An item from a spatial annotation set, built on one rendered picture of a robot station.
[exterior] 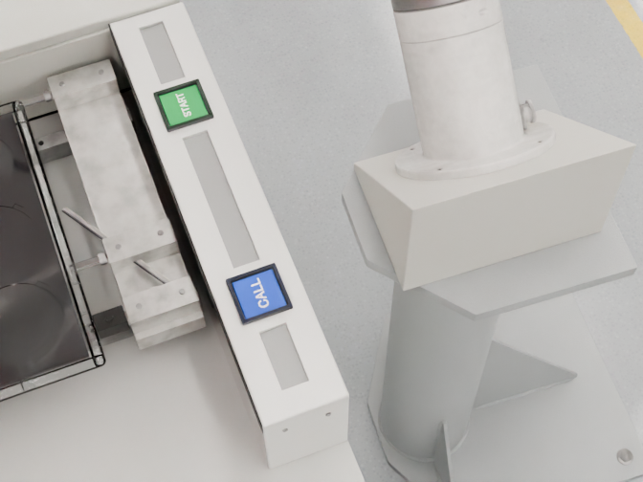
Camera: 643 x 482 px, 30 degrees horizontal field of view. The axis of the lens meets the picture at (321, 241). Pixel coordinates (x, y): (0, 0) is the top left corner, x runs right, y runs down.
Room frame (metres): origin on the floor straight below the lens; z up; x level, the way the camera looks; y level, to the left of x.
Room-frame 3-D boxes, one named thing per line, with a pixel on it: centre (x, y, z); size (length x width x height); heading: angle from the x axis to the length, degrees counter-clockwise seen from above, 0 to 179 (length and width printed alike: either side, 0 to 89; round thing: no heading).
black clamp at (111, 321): (0.56, 0.24, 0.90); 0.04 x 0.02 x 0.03; 110
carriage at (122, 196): (0.73, 0.23, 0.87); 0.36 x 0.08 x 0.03; 20
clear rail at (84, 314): (0.68, 0.31, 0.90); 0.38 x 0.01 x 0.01; 20
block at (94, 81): (0.88, 0.29, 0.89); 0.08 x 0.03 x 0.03; 110
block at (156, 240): (0.65, 0.21, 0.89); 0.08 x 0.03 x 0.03; 110
